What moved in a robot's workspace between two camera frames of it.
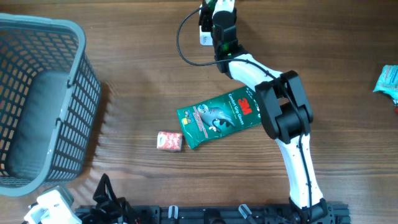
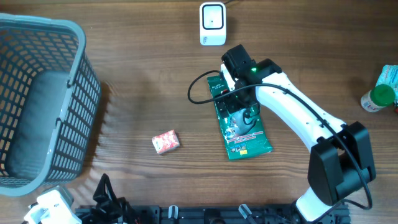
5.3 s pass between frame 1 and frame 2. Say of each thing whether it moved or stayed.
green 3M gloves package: moved
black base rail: stayed
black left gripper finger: stayed
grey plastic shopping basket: stayed
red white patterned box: moved
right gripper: moved
